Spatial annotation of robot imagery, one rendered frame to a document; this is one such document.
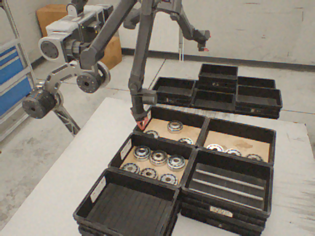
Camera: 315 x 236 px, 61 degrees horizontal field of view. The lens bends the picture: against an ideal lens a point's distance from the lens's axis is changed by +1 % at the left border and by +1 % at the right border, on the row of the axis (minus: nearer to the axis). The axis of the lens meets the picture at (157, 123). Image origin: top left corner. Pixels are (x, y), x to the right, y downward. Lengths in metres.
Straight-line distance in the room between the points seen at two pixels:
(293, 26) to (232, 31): 0.82
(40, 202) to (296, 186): 1.45
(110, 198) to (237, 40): 3.47
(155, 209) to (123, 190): 0.20
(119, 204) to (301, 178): 1.06
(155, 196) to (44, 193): 0.67
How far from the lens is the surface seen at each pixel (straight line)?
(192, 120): 1.74
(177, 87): 2.84
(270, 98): 2.83
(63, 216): 1.57
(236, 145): 1.68
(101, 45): 1.26
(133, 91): 1.27
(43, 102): 2.03
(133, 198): 1.39
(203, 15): 4.31
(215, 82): 2.89
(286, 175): 1.78
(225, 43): 4.41
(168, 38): 4.40
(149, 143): 1.57
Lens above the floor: 1.95
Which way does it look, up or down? 39 degrees down
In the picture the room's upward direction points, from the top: 2 degrees counter-clockwise
